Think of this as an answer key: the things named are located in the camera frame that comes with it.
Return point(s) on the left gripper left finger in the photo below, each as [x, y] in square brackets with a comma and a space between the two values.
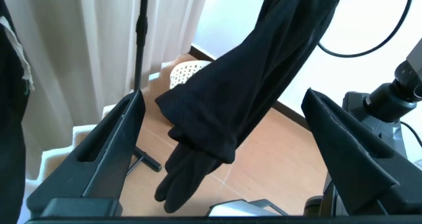
[105, 158]

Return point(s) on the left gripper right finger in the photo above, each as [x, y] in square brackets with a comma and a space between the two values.
[356, 171]

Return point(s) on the black shorts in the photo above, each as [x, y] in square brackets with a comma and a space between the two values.
[10, 135]

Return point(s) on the black shirt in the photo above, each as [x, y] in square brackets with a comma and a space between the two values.
[247, 79]

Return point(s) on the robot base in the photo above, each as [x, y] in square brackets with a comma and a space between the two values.
[385, 131]

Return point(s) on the white laundry basket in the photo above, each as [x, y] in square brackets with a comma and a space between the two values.
[188, 70]

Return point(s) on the black clothes rack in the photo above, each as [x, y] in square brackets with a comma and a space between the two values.
[141, 29]

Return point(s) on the beige curtain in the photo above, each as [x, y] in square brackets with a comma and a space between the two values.
[82, 52]

